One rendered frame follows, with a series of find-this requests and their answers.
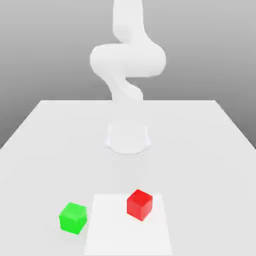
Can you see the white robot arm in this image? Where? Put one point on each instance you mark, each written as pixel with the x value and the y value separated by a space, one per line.
pixel 128 60

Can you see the small red cube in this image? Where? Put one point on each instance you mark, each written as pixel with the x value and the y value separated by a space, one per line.
pixel 139 205

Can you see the small green cube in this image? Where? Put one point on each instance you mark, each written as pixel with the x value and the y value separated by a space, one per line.
pixel 73 218

